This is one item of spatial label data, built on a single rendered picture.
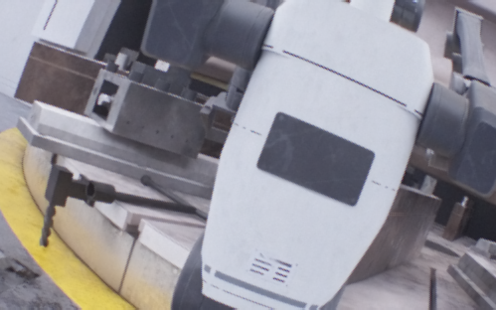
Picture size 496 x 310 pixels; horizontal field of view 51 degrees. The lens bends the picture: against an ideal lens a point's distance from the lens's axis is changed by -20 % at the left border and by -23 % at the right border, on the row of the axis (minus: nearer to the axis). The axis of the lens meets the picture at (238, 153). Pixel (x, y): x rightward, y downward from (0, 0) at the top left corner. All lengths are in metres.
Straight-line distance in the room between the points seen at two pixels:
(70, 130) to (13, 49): 3.88
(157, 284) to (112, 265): 0.22
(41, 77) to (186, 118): 1.31
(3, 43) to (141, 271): 4.70
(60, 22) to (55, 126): 3.20
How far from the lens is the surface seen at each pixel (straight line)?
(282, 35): 0.77
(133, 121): 2.51
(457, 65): 1.36
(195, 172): 2.82
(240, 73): 1.35
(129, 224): 2.01
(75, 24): 5.49
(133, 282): 2.03
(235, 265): 0.78
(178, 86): 2.71
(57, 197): 2.12
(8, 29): 6.41
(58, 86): 3.63
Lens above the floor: 0.75
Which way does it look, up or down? 4 degrees down
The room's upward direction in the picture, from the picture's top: 21 degrees clockwise
